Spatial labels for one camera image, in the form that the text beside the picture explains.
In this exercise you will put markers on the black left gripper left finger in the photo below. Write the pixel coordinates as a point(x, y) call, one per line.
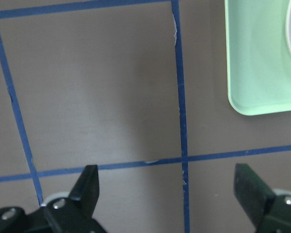
point(63, 212)

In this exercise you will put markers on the light green plastic tray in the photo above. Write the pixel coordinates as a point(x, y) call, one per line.
point(258, 57)

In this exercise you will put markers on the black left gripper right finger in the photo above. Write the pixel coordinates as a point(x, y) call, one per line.
point(268, 209)

